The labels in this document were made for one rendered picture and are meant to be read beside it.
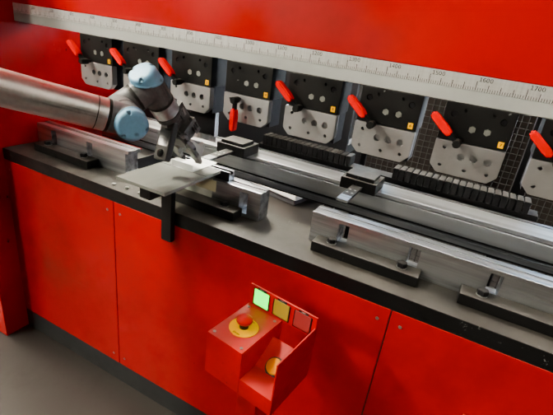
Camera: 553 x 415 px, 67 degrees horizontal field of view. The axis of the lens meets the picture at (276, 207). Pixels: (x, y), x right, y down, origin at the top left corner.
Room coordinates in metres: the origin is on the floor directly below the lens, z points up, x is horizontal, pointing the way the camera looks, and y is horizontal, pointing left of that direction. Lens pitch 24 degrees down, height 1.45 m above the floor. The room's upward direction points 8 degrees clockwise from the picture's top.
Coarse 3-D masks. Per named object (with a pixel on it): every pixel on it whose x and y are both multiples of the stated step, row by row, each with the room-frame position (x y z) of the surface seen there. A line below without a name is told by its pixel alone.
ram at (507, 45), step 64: (64, 0) 1.52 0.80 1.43; (128, 0) 1.40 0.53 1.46; (192, 0) 1.29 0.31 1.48; (256, 0) 1.21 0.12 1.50; (320, 0) 1.13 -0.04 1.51; (384, 0) 1.07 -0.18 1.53; (448, 0) 1.01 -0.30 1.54; (512, 0) 0.96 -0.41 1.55; (256, 64) 1.20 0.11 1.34; (320, 64) 1.12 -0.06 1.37; (448, 64) 0.99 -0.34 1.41; (512, 64) 0.94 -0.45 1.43
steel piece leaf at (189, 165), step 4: (172, 160) 1.25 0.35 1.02; (176, 160) 1.24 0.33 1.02; (188, 160) 1.32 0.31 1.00; (192, 160) 1.32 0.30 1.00; (172, 164) 1.25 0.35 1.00; (176, 164) 1.24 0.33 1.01; (180, 164) 1.23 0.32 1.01; (184, 164) 1.23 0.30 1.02; (188, 164) 1.22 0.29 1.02; (192, 164) 1.28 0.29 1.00; (196, 164) 1.29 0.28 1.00; (204, 164) 1.30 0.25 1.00; (208, 164) 1.30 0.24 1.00; (184, 168) 1.23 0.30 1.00; (188, 168) 1.22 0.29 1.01; (192, 168) 1.21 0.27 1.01; (196, 168) 1.25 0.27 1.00; (200, 168) 1.25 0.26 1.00
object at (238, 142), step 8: (232, 136) 1.57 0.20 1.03; (224, 144) 1.50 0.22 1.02; (232, 144) 1.50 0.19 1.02; (240, 144) 1.48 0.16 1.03; (248, 144) 1.51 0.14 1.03; (256, 144) 1.55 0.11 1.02; (216, 152) 1.43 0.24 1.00; (224, 152) 1.44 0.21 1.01; (232, 152) 1.47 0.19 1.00; (240, 152) 1.47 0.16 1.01; (248, 152) 1.49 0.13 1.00; (256, 152) 1.55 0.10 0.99
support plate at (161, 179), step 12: (144, 168) 1.19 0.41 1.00; (156, 168) 1.21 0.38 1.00; (168, 168) 1.22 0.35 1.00; (204, 168) 1.26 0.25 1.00; (132, 180) 1.08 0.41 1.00; (144, 180) 1.09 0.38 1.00; (156, 180) 1.11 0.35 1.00; (168, 180) 1.12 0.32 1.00; (180, 180) 1.13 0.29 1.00; (192, 180) 1.14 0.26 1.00; (156, 192) 1.04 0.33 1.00; (168, 192) 1.04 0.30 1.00
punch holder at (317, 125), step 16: (304, 80) 1.14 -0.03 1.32; (320, 80) 1.11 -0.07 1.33; (336, 80) 1.10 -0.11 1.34; (304, 96) 1.13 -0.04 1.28; (320, 96) 1.12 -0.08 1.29; (336, 96) 1.09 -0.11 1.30; (288, 112) 1.14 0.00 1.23; (304, 112) 1.12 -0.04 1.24; (320, 112) 1.11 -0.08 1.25; (336, 112) 1.09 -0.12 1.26; (288, 128) 1.14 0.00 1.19; (304, 128) 1.12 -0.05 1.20; (320, 128) 1.10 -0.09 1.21; (336, 128) 1.10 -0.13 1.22
